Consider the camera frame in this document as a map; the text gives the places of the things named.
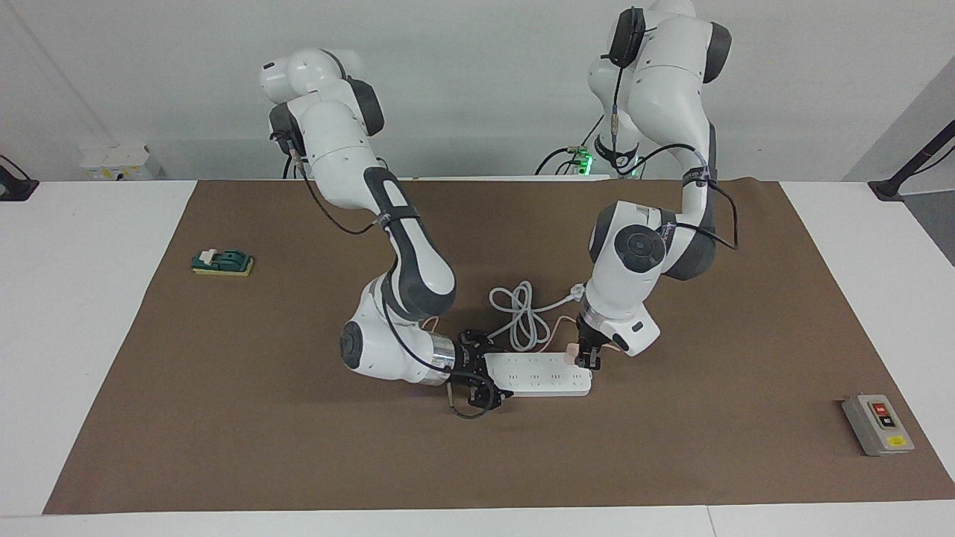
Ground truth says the black left base cable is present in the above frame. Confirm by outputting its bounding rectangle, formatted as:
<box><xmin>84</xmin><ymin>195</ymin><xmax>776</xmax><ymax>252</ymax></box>
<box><xmin>534</xmin><ymin>112</ymin><xmax>605</xmax><ymax>178</ymax></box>

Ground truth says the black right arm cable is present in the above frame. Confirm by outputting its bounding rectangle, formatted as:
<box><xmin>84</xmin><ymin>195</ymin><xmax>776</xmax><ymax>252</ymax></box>
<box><xmin>270</xmin><ymin>131</ymin><xmax>501</xmax><ymax>420</ymax></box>

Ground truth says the white power cord with plug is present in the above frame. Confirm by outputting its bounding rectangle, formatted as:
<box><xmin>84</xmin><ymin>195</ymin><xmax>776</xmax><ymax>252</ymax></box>
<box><xmin>489</xmin><ymin>280</ymin><xmax>590</xmax><ymax>353</ymax></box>

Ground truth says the white power strip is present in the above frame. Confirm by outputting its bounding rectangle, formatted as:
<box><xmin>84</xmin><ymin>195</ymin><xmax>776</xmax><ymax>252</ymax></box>
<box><xmin>483</xmin><ymin>352</ymin><xmax>594</xmax><ymax>398</ymax></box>

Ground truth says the white wall socket box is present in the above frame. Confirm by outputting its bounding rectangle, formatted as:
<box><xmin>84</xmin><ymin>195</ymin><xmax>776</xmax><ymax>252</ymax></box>
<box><xmin>81</xmin><ymin>145</ymin><xmax>154</xmax><ymax>181</ymax></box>

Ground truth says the grey on-off switch box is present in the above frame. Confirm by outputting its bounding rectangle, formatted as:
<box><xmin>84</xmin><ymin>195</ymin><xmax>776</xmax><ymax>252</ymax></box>
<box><xmin>842</xmin><ymin>394</ymin><xmax>915</xmax><ymax>457</ymax></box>

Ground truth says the pink charging cable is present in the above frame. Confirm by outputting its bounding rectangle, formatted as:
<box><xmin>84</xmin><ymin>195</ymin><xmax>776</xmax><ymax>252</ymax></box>
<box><xmin>418</xmin><ymin>315</ymin><xmax>627</xmax><ymax>355</ymax></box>

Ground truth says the black table clamp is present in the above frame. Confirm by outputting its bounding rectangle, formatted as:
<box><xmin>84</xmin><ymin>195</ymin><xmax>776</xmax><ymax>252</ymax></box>
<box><xmin>0</xmin><ymin>155</ymin><xmax>40</xmax><ymax>202</ymax></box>

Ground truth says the green knife switch yellow base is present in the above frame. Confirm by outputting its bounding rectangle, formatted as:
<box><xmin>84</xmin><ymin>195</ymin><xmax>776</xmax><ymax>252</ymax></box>
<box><xmin>191</xmin><ymin>248</ymin><xmax>255</xmax><ymax>277</ymax></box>

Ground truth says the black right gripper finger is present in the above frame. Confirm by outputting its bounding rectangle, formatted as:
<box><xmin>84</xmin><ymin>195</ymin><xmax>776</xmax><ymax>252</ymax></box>
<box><xmin>461</xmin><ymin>328</ymin><xmax>510</xmax><ymax>357</ymax></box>
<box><xmin>469</xmin><ymin>384</ymin><xmax>516</xmax><ymax>414</ymax></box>

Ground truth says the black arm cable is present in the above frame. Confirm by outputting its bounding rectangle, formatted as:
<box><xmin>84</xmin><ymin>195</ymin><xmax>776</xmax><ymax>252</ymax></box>
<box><xmin>270</xmin><ymin>131</ymin><xmax>501</xmax><ymax>420</ymax></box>
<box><xmin>608</xmin><ymin>63</ymin><xmax>741</xmax><ymax>251</ymax></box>

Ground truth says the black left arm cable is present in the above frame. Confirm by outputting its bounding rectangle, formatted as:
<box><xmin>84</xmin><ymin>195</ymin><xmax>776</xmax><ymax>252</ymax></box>
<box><xmin>608</xmin><ymin>63</ymin><xmax>741</xmax><ymax>251</ymax></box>

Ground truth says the black angled stand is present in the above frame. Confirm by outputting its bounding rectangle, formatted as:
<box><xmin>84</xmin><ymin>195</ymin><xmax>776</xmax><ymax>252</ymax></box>
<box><xmin>868</xmin><ymin>123</ymin><xmax>955</xmax><ymax>202</ymax></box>

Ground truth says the brown table mat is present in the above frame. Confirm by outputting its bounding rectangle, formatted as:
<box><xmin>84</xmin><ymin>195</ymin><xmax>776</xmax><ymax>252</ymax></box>
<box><xmin>43</xmin><ymin>178</ymin><xmax>955</xmax><ymax>515</ymax></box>

